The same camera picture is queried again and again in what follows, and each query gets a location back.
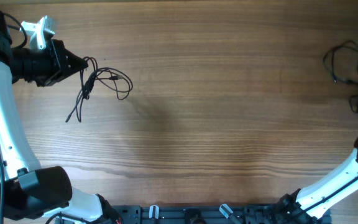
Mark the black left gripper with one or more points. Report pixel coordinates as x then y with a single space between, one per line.
61 71

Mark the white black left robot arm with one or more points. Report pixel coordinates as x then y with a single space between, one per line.
27 190

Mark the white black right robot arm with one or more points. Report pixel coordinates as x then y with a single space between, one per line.
310 204

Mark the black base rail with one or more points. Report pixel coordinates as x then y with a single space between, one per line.
256 213

